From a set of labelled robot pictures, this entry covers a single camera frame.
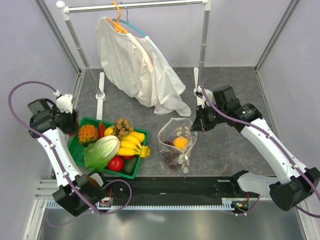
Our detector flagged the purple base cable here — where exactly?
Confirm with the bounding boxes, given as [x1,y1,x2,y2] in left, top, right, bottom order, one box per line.
[46,179,133,227]
[231,196,261,217]

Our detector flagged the dark green avocado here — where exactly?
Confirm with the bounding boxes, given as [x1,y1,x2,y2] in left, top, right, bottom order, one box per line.
[122,156,139,176]

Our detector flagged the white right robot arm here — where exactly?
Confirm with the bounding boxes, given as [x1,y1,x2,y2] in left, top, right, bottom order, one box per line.
[191,85,320,211]

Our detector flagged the orange peach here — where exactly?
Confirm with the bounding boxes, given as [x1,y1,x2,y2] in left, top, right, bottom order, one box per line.
[172,136,188,150]

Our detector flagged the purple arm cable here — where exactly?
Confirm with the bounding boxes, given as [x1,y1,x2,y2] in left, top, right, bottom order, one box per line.
[199,83,320,218]
[7,80,103,216]

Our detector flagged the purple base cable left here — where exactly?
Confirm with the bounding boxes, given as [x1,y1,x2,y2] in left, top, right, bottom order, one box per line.
[46,179,133,227]

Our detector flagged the green lettuce head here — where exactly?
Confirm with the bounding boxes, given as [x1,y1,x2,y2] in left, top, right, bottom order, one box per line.
[83,135,120,172]

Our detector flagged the teal clothes hanger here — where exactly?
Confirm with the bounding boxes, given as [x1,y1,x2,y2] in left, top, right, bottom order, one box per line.
[119,19,148,38]

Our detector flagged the red tomato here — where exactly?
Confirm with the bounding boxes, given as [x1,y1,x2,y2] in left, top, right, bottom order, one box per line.
[107,155,125,172]

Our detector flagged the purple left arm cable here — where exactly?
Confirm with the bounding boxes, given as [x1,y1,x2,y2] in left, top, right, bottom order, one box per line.
[7,80,103,216]

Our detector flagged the clear dotted zip top bag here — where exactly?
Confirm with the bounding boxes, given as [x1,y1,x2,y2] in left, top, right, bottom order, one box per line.
[157,118,198,176]

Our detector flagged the silver clothes rack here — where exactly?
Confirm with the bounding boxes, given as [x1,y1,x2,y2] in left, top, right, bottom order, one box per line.
[56,0,212,119]

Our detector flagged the yellow banana bunch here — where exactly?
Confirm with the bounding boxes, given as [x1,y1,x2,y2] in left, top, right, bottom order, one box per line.
[117,134,151,158]

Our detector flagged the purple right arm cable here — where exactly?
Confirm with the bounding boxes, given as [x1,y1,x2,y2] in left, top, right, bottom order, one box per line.
[199,83,320,218]

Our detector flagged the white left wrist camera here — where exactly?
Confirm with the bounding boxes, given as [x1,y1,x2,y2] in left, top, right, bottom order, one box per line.
[53,90,73,114]

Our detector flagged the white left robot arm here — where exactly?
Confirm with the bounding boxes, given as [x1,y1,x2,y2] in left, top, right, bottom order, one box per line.
[28,95,110,217]

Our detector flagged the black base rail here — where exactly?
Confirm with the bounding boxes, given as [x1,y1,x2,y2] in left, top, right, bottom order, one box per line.
[106,176,258,206]

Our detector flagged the purple grape bunch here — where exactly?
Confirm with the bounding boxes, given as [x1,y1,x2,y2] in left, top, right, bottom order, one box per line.
[161,141,182,171]

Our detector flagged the grey slotted cable duct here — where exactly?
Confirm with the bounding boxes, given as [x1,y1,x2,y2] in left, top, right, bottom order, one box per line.
[46,198,258,211]

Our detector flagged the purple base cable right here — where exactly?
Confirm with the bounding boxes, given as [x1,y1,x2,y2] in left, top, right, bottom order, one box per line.
[231,196,261,217]

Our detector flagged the green plastic basket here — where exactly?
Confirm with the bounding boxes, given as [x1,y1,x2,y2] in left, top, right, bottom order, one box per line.
[68,117,141,180]

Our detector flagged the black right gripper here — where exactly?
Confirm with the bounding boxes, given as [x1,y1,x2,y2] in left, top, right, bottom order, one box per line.
[190,103,227,132]

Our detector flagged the red chili pepper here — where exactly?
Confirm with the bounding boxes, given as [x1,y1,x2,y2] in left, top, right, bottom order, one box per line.
[99,122,107,138]

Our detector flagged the brown longan bunch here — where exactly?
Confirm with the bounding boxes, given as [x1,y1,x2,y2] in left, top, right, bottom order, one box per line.
[111,117,134,140]

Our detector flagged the white hanging shirt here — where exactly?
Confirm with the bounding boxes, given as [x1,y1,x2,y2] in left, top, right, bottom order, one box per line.
[97,17,192,117]

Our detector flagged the yellow lemon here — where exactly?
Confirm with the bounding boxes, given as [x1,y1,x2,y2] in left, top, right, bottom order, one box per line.
[104,125,117,137]

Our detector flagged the orange clothes hanger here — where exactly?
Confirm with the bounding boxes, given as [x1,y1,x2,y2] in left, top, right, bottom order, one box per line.
[105,1,129,34]

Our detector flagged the orange spiky fruit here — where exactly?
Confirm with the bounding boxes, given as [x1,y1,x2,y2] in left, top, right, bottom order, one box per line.
[77,124,100,147]

